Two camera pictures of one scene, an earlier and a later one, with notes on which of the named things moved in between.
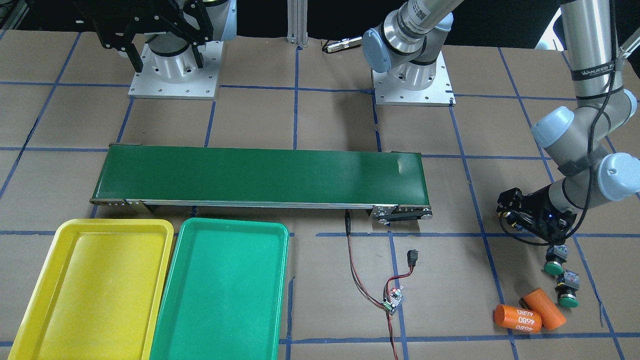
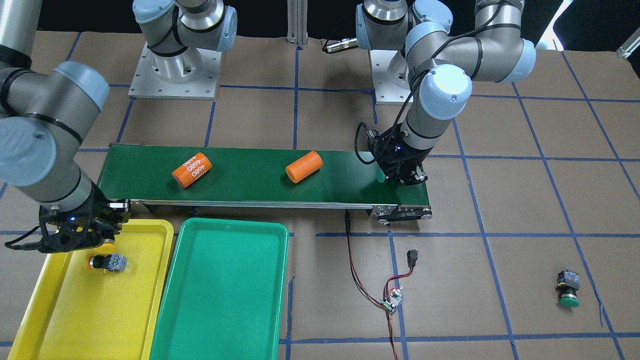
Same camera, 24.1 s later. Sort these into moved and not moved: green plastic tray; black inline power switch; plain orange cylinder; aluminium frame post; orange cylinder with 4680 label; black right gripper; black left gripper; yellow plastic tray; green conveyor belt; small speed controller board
Moved: black right gripper; black left gripper; plain orange cylinder; orange cylinder with 4680 label
Not moved: green plastic tray; aluminium frame post; green conveyor belt; black inline power switch; small speed controller board; yellow plastic tray
